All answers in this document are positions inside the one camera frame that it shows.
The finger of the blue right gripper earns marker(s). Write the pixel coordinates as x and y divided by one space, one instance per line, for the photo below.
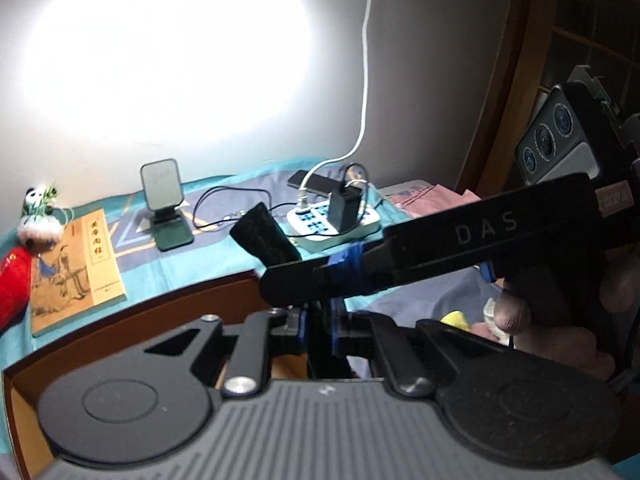
358 270

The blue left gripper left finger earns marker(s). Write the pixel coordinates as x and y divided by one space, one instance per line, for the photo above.
300 315

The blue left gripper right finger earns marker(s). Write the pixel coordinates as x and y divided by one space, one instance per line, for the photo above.
338 326

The yellow towel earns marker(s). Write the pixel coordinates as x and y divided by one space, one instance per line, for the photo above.
457 320

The dark green sock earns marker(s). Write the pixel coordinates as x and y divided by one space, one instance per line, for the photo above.
260 235

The person hand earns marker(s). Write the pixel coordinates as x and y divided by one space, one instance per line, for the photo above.
580 324

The black power adapter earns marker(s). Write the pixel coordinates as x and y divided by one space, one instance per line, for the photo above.
344 207

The white power strip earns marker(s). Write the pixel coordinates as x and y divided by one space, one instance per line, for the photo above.
309 228

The pink cloth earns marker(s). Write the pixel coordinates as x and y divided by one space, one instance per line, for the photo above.
424 199

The black smartphone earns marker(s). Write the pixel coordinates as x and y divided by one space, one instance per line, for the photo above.
316 184

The green phone stand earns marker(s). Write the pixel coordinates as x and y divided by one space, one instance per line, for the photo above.
163 195

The tan illustrated book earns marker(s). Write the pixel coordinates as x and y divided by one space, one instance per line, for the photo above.
77 277

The panda ornament white fluff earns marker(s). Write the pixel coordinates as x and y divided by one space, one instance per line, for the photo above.
38 225

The red plush toy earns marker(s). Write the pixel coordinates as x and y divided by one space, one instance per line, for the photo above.
14 284

